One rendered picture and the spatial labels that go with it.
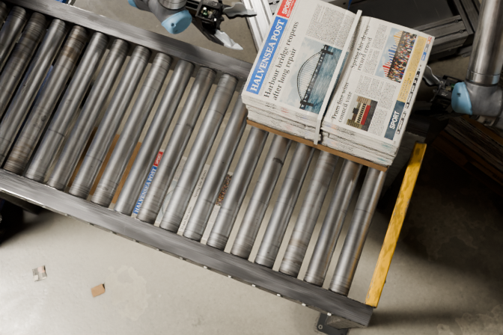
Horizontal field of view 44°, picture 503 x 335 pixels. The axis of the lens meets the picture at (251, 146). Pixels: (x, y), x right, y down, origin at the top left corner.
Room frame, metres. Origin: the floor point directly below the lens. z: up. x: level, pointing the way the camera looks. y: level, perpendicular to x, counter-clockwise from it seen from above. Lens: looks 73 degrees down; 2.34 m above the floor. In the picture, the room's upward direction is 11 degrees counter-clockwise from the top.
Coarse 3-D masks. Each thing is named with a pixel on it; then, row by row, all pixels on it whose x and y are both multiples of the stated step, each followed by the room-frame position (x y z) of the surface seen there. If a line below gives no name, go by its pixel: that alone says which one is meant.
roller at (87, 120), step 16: (112, 48) 0.83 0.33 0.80; (128, 48) 0.83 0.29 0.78; (112, 64) 0.78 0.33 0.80; (96, 80) 0.75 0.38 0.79; (112, 80) 0.74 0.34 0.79; (96, 96) 0.70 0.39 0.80; (80, 112) 0.67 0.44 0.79; (96, 112) 0.66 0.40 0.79; (80, 128) 0.62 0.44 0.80; (80, 144) 0.57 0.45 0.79; (64, 160) 0.54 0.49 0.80; (64, 176) 0.49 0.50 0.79
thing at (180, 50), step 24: (0, 0) 1.05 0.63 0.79; (24, 0) 1.04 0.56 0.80; (48, 0) 1.02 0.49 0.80; (72, 24) 0.94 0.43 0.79; (96, 24) 0.92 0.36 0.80; (120, 24) 0.90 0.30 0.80; (168, 48) 0.80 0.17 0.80; (192, 48) 0.79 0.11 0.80; (216, 72) 0.71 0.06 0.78; (240, 72) 0.69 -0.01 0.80; (408, 120) 0.47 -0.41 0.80; (408, 144) 0.43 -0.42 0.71
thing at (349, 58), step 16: (352, 16) 0.67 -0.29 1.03; (336, 48) 0.60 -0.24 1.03; (352, 48) 0.59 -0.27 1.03; (336, 64) 0.56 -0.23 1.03; (352, 64) 0.55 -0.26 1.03; (320, 80) 0.53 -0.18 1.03; (336, 80) 0.52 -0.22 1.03; (320, 96) 0.49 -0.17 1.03; (336, 96) 0.48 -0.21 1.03; (320, 128) 0.43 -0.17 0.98
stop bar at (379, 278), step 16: (416, 144) 0.39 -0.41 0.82; (416, 160) 0.35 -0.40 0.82; (416, 176) 0.31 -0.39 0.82; (400, 192) 0.28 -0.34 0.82; (400, 208) 0.24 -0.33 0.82; (400, 224) 0.20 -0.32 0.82; (384, 240) 0.17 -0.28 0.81; (384, 256) 0.13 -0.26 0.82; (384, 272) 0.10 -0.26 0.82; (368, 304) 0.03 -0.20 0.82
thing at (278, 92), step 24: (288, 0) 0.74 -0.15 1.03; (312, 0) 0.73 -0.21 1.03; (288, 24) 0.68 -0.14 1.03; (312, 24) 0.67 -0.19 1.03; (336, 24) 0.66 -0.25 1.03; (264, 48) 0.63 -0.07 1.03; (288, 48) 0.62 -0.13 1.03; (312, 48) 0.61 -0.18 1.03; (264, 72) 0.58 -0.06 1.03; (288, 72) 0.56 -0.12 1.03; (312, 72) 0.55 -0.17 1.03; (264, 96) 0.52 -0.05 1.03; (288, 96) 0.50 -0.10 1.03; (312, 96) 0.49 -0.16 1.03; (264, 120) 0.52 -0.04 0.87; (288, 120) 0.48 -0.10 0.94
